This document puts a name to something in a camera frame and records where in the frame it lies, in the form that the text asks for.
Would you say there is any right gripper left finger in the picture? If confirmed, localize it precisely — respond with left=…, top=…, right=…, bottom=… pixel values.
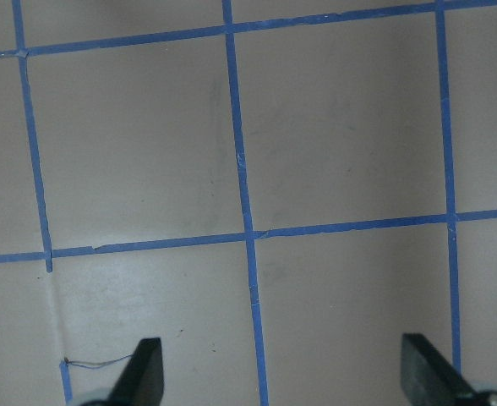
left=106, top=337, right=164, bottom=406

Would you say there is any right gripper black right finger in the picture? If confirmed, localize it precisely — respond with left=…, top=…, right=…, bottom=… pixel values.
left=400, top=333, right=485, bottom=406

